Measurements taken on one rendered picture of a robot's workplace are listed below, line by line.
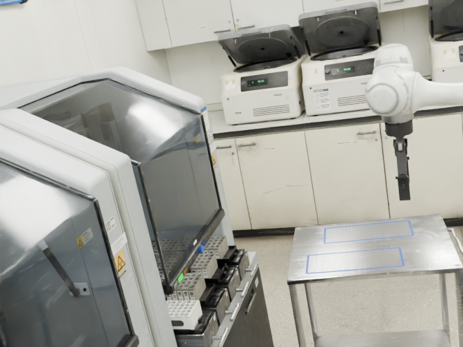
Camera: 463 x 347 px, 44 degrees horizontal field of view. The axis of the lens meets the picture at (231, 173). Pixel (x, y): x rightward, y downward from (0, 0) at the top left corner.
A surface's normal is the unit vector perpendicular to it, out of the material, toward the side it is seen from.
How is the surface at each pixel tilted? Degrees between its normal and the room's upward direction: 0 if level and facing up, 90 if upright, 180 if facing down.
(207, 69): 90
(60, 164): 29
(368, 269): 0
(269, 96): 90
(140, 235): 90
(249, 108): 90
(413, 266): 0
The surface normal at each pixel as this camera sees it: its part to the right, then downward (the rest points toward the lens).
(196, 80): -0.26, 0.35
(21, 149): 0.30, -0.86
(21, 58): 0.95, -0.08
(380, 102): -0.51, 0.33
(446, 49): -0.32, -0.18
